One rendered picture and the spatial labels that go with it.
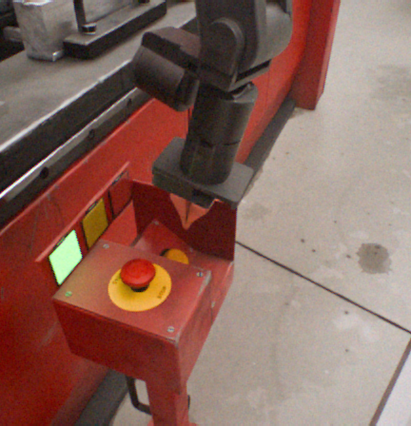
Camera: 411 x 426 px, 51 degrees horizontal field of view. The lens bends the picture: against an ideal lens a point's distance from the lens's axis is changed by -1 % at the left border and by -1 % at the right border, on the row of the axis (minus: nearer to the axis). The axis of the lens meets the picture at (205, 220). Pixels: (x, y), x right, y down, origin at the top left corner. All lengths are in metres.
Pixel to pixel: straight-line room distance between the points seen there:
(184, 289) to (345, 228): 1.36
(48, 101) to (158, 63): 0.30
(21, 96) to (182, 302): 0.42
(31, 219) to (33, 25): 0.34
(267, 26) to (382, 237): 1.50
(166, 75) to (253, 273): 1.20
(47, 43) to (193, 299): 0.53
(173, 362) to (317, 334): 0.98
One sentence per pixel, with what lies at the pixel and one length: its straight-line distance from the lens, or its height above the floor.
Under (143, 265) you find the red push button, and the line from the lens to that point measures 0.49.
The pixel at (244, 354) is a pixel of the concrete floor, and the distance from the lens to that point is 1.37.
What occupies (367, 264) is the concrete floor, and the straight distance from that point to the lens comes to 1.69.
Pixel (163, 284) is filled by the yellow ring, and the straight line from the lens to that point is 0.51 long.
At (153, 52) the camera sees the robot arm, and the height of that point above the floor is 1.01.
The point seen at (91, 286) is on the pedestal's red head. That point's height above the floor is 0.78.
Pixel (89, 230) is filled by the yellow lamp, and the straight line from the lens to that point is 0.54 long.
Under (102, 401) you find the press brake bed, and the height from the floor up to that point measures 0.05.
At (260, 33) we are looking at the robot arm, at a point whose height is 1.05.
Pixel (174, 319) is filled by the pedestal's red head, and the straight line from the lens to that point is 0.48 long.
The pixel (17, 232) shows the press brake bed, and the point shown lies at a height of 0.75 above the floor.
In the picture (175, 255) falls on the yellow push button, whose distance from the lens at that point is 0.61.
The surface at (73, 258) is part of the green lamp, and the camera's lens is 0.53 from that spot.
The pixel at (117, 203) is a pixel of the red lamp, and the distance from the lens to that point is 0.59.
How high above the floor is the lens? 1.17
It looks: 42 degrees down
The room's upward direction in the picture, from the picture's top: straight up
